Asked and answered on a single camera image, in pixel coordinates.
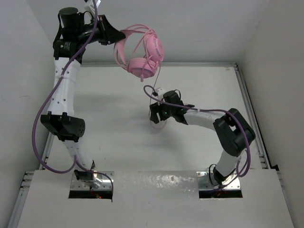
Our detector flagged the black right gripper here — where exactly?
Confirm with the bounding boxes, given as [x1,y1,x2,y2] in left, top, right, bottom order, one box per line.
[150,99,175,124]

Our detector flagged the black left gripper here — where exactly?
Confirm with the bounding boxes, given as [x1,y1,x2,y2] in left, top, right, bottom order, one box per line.
[75,15,124,46]

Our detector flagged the pink headphones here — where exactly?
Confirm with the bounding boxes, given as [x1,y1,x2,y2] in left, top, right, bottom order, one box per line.
[113,24,164,82]

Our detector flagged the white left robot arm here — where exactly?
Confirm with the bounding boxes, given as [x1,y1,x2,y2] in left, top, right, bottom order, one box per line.
[35,7,125,182]

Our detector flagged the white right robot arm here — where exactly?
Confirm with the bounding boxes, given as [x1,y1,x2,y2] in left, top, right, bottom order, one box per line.
[149,87,256,186]

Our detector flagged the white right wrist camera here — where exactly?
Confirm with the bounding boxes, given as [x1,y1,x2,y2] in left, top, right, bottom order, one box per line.
[152,87,167,100]

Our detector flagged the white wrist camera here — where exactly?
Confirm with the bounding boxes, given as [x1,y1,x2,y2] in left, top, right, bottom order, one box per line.
[84,0,101,13]
[152,87,167,100]

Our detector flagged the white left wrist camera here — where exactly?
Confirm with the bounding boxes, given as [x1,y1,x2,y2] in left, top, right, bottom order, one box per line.
[84,0,101,13]

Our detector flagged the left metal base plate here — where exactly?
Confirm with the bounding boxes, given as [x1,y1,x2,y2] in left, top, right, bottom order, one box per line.
[70,170,112,191]

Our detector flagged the metal base plate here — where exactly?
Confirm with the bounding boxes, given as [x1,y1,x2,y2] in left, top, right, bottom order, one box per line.
[197,171,241,191]
[70,170,112,191]

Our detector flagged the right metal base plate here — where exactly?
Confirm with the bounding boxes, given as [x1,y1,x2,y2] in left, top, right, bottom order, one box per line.
[197,171,241,191]

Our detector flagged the aluminium table frame rail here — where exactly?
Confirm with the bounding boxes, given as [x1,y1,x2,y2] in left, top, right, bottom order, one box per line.
[7,62,278,228]

